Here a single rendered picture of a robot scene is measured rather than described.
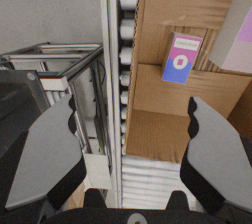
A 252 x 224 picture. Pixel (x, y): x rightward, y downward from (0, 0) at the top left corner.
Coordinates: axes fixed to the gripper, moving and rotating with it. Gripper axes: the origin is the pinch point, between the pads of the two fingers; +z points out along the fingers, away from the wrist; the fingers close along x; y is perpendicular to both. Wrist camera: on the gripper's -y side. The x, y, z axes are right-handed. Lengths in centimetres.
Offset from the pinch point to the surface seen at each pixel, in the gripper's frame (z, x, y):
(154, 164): 24, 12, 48
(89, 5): 103, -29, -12
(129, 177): 25, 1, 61
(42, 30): 108, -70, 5
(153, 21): 22.8, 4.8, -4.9
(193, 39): 18.0, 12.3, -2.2
